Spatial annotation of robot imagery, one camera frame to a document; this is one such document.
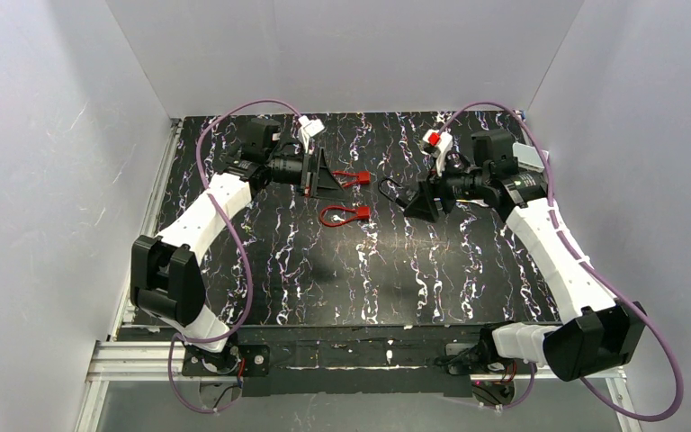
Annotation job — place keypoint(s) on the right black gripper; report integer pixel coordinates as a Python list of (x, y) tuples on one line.
[(434, 196)]

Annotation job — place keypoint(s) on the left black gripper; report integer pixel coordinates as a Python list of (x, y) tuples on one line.
[(309, 174)]

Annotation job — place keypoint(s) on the red cable lock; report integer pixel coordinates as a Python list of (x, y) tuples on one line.
[(351, 179), (360, 213)]

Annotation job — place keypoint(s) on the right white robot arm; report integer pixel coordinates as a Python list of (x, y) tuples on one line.
[(597, 330)]

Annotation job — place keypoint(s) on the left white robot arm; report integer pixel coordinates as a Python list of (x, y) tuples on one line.
[(165, 275)]

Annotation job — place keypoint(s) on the white small box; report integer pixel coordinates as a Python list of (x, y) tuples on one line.
[(528, 158)]

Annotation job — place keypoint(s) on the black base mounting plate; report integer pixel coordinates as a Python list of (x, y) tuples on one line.
[(372, 359)]

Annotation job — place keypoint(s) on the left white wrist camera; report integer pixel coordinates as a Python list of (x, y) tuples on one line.
[(308, 128)]

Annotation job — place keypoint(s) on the aluminium frame rail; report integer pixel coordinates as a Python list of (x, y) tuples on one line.
[(115, 360)]

